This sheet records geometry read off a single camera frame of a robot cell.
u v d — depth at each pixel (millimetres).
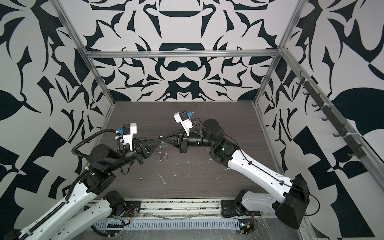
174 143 572
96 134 452
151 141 555
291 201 383
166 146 567
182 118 530
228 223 714
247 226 708
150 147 590
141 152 533
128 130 510
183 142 524
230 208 743
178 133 549
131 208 733
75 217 534
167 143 575
